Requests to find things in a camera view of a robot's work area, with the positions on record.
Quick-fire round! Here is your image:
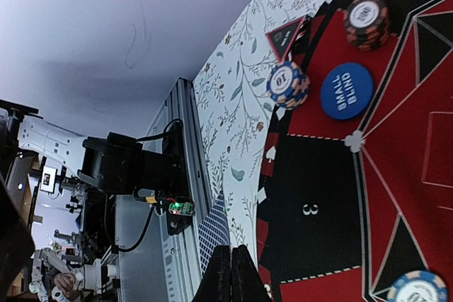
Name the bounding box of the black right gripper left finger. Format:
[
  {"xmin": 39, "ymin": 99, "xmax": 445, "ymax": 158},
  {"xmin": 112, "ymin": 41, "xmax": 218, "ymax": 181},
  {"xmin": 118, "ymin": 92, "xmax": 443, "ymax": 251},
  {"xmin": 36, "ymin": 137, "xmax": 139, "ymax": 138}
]
[{"xmin": 193, "ymin": 245, "xmax": 231, "ymax": 302}]

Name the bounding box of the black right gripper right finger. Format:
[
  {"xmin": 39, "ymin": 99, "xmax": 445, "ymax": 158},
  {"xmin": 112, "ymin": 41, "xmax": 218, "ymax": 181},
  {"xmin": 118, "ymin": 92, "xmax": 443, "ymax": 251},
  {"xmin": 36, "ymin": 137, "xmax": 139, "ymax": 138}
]
[{"xmin": 231, "ymin": 245, "xmax": 271, "ymax": 302}]

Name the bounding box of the face-down card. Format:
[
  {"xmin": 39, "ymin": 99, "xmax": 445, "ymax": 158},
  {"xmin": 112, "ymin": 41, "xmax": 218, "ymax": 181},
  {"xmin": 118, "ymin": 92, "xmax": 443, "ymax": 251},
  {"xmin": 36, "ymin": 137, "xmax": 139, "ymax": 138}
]
[{"xmin": 199, "ymin": 191, "xmax": 230, "ymax": 276}]

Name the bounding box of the blue small blind button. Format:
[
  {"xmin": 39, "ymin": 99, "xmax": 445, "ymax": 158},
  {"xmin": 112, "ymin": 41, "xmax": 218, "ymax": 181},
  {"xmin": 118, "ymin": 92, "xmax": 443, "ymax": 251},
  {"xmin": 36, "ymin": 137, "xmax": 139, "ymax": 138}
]
[{"xmin": 320, "ymin": 62, "xmax": 374, "ymax": 120}]

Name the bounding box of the red black chip stack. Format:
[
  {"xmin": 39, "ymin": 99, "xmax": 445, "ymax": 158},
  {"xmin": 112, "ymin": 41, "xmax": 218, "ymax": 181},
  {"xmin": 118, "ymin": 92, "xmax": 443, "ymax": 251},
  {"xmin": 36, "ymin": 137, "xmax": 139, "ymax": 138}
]
[{"xmin": 343, "ymin": 0, "xmax": 391, "ymax": 52}]

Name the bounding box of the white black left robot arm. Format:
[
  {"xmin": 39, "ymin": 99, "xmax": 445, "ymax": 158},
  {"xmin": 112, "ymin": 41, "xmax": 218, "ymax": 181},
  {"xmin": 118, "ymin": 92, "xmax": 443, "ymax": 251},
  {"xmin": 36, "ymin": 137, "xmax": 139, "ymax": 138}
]
[{"xmin": 1, "ymin": 100, "xmax": 86, "ymax": 173}]

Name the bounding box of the round red black poker mat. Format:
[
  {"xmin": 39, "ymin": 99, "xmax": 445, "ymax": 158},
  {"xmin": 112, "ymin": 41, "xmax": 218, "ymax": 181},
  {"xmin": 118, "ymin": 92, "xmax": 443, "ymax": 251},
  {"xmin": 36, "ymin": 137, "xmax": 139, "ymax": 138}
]
[{"xmin": 256, "ymin": 0, "xmax": 453, "ymax": 302}]

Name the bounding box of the floral white table cloth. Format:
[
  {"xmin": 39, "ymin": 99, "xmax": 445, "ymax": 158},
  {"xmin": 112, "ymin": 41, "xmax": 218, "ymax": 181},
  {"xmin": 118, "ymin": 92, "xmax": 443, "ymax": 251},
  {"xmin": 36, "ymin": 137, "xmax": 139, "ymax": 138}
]
[{"xmin": 193, "ymin": 0, "xmax": 355, "ymax": 302}]

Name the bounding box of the red black triangular card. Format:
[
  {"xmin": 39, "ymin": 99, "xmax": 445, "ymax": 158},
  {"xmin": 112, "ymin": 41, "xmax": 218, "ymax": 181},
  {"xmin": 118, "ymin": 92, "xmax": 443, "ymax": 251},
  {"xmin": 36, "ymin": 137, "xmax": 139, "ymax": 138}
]
[{"xmin": 265, "ymin": 16, "xmax": 307, "ymax": 63}]

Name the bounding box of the aluminium front rail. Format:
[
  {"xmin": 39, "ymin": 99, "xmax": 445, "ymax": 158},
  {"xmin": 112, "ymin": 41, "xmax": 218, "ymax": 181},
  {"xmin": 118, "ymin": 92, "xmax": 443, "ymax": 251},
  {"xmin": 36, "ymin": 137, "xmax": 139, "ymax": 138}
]
[{"xmin": 115, "ymin": 79, "xmax": 212, "ymax": 301}]

